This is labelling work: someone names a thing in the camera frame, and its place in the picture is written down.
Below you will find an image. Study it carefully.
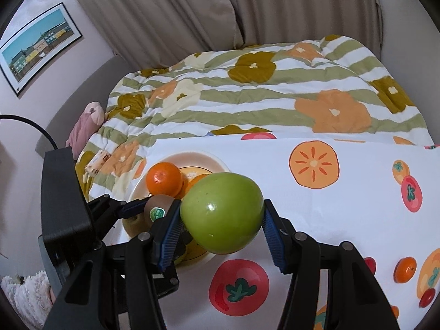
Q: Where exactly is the white fruit-print cloth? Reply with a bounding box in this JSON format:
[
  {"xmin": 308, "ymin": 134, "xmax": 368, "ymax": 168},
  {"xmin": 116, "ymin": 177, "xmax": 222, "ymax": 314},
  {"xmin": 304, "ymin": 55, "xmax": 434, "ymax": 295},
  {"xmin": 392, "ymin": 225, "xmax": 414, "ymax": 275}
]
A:
[{"xmin": 117, "ymin": 134, "xmax": 440, "ymax": 330}]

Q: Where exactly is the cream plate with duck print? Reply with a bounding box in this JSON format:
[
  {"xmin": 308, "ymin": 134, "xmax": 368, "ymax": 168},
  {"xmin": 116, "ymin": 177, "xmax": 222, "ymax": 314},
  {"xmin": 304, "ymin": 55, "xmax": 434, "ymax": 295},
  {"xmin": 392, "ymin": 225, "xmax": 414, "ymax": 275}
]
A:
[{"xmin": 120, "ymin": 150, "xmax": 232, "ymax": 265}]

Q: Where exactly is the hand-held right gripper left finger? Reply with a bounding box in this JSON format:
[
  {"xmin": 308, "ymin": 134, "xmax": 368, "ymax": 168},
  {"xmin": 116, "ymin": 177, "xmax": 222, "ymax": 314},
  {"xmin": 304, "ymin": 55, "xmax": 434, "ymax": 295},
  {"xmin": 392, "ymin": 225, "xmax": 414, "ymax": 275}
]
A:
[{"xmin": 43, "ymin": 199, "xmax": 184, "ymax": 330}]

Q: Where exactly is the black cable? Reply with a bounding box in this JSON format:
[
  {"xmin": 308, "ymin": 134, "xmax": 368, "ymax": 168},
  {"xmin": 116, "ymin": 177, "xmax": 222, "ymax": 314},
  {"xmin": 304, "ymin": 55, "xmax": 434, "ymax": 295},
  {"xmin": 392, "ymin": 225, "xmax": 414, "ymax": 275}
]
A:
[{"xmin": 0, "ymin": 114, "xmax": 57, "ymax": 150}]

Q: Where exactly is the wall poster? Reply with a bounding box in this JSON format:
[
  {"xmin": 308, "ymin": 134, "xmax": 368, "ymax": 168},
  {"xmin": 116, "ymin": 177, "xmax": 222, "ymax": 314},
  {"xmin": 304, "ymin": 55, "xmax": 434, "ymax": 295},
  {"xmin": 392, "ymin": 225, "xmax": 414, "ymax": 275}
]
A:
[{"xmin": 0, "ymin": 2, "xmax": 83, "ymax": 97}]

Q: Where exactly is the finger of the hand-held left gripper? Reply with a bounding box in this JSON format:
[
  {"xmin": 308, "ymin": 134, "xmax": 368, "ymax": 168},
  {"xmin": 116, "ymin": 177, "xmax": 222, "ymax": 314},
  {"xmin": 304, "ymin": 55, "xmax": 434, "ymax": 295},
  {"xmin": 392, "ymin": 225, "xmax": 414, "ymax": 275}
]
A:
[
  {"xmin": 115, "ymin": 265, "xmax": 180, "ymax": 299},
  {"xmin": 87, "ymin": 194, "xmax": 153, "ymax": 234}
]

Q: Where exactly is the small tangerine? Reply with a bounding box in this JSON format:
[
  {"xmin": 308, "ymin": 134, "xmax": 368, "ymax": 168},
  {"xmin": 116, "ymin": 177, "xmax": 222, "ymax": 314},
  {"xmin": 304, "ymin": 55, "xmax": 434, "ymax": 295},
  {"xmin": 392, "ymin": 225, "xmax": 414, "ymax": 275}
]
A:
[{"xmin": 394, "ymin": 256, "xmax": 417, "ymax": 284}]

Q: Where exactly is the green apple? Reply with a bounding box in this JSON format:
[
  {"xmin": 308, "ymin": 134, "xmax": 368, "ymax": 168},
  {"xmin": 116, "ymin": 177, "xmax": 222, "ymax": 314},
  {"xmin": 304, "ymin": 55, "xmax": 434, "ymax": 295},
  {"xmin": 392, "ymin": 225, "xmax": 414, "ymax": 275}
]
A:
[{"xmin": 180, "ymin": 172, "xmax": 265, "ymax": 255}]

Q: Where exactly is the brown kiwi with sticker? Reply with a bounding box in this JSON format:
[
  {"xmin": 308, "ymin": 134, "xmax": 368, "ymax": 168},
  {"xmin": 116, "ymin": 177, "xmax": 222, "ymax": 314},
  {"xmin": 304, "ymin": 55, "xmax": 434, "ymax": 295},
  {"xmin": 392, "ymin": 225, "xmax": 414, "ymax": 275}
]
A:
[{"xmin": 143, "ymin": 194, "xmax": 174, "ymax": 226}]

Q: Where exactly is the large orange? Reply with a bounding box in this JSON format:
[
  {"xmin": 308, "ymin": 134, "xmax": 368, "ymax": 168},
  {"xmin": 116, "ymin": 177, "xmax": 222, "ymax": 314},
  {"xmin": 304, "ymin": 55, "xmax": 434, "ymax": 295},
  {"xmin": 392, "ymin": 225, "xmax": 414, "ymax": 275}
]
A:
[
  {"xmin": 184, "ymin": 174, "xmax": 210, "ymax": 196},
  {"xmin": 145, "ymin": 162, "xmax": 184, "ymax": 198}
]

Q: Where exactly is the small patterned box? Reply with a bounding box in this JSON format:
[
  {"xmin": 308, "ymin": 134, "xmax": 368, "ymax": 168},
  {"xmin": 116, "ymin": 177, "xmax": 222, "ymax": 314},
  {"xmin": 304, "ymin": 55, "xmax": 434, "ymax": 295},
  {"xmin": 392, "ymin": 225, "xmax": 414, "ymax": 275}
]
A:
[{"xmin": 84, "ymin": 149, "xmax": 112, "ymax": 176}]

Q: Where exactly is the person's left forearm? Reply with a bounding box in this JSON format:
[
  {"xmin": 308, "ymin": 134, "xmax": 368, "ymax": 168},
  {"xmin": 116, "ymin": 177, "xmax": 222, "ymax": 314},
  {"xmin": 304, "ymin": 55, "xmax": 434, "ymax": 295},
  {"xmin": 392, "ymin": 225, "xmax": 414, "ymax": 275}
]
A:
[{"xmin": 0, "ymin": 270, "xmax": 56, "ymax": 330}]

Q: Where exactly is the pink plush toy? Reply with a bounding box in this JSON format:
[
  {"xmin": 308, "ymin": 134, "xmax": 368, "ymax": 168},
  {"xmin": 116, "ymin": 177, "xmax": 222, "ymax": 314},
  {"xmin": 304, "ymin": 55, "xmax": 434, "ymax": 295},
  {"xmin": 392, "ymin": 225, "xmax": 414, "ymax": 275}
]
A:
[{"xmin": 65, "ymin": 101, "xmax": 105, "ymax": 148}]

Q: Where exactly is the yellow-red apple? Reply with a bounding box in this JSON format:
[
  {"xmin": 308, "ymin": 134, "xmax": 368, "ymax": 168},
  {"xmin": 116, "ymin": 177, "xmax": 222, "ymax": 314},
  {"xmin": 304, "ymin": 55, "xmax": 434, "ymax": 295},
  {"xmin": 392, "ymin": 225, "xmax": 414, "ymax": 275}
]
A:
[{"xmin": 123, "ymin": 213, "xmax": 152, "ymax": 238}]

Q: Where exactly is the beige curtain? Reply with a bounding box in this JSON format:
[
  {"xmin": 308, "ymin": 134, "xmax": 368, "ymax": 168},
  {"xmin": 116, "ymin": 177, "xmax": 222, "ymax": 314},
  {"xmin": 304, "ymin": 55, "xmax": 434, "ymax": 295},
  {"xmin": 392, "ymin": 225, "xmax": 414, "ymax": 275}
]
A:
[{"xmin": 64, "ymin": 0, "xmax": 384, "ymax": 57}]

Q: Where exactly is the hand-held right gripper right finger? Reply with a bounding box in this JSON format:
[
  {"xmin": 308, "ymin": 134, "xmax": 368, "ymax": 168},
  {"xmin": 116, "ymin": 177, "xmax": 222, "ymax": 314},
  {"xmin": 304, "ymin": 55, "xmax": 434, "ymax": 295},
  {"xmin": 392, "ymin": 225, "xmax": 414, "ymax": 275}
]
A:
[{"xmin": 262, "ymin": 199, "xmax": 401, "ymax": 330}]

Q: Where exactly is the striped floral blanket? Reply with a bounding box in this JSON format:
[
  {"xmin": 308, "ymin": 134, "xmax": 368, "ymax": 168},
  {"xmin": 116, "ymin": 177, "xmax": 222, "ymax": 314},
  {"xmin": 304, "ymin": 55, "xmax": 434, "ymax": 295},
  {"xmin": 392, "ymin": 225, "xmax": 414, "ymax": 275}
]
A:
[{"xmin": 74, "ymin": 34, "xmax": 434, "ymax": 202}]

